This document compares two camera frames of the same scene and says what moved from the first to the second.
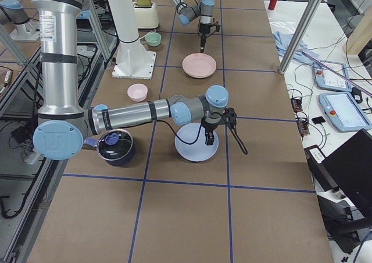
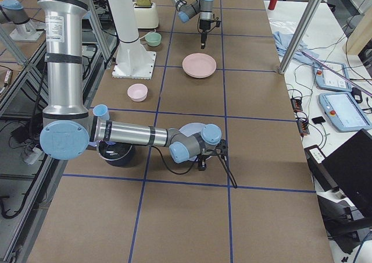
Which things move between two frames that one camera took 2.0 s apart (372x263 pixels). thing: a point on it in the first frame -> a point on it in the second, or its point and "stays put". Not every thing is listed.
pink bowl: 138,92 stays put
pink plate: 199,65 stays put
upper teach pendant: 343,112 stays put
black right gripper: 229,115 -> 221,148
